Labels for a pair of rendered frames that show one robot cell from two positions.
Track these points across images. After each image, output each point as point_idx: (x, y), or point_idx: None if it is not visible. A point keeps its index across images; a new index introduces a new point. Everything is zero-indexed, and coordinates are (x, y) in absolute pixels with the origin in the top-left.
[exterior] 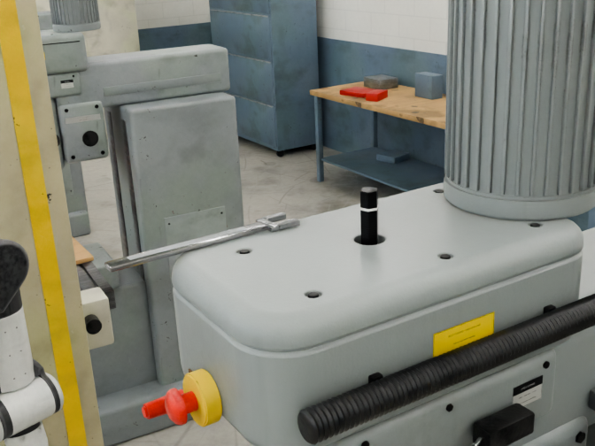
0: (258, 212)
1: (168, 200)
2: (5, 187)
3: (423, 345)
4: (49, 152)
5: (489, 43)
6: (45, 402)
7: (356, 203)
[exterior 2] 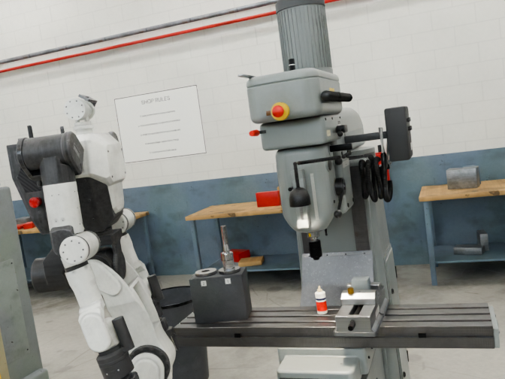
0: None
1: None
2: None
3: (328, 90)
4: None
5: (302, 22)
6: (132, 216)
7: (31, 300)
